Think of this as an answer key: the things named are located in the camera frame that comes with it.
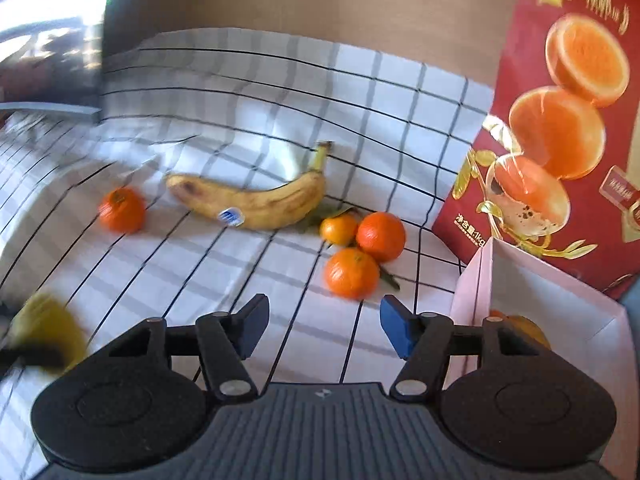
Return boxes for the black monitor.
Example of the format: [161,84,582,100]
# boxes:
[0,0,113,123]

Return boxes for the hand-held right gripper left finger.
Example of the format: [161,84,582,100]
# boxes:
[100,294,271,403]

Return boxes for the small tangerine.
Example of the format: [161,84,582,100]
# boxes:
[320,213,360,247]

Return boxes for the pink cardboard box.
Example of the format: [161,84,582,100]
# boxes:
[449,236,629,476]

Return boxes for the yellow lemon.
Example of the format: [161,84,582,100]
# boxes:
[10,292,90,373]

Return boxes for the spotted ripe banana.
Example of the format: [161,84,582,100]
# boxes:
[500,314,552,351]

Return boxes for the curved banana with sticker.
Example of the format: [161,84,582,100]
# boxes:
[165,141,335,231]

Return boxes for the red snack bag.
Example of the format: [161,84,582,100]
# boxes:
[431,0,640,306]

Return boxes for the white checked cloth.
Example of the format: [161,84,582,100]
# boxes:
[0,27,496,480]

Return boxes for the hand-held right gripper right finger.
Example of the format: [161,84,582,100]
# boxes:
[380,295,553,403]

